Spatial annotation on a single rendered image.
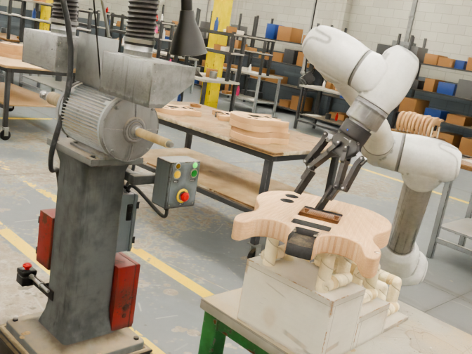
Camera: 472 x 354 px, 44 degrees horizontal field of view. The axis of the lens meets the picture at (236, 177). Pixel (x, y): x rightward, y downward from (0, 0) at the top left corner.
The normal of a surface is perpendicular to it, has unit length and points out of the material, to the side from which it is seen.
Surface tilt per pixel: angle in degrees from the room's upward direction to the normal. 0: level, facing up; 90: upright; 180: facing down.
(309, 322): 90
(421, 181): 130
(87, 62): 90
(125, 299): 90
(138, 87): 90
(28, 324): 24
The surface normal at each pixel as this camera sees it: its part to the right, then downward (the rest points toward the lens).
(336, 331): 0.72, 0.27
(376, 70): -0.39, -0.10
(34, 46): -0.71, 0.06
